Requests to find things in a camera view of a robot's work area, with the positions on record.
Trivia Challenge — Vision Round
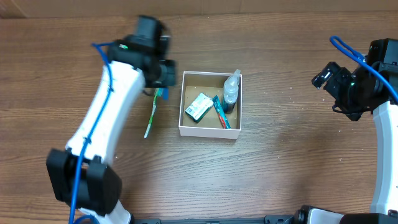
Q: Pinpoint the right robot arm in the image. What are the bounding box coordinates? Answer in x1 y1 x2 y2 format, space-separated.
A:
288 62 397 223

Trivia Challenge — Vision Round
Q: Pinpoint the green soap packet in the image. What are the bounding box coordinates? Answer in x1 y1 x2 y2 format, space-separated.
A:
185 93 214 123

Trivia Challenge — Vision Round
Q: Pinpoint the blue disposable razor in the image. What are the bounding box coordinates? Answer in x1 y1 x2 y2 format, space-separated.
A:
162 88 169 100

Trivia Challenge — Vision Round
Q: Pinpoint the green white toothbrush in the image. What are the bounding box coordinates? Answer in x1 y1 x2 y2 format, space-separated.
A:
144 88 163 139

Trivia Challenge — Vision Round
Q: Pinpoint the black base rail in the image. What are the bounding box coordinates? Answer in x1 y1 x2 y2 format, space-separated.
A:
133 215 294 224

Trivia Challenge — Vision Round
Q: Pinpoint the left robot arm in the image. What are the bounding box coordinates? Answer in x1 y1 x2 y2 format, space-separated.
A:
46 34 176 223

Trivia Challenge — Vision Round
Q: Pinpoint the clear bottle with dark liquid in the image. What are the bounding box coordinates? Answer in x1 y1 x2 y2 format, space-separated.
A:
221 69 241 114

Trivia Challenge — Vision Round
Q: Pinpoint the Colgate toothpaste tube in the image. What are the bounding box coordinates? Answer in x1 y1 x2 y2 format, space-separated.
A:
213 95 231 129

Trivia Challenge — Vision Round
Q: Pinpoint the white cardboard box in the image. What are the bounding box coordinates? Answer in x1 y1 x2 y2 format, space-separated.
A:
178 71 243 139

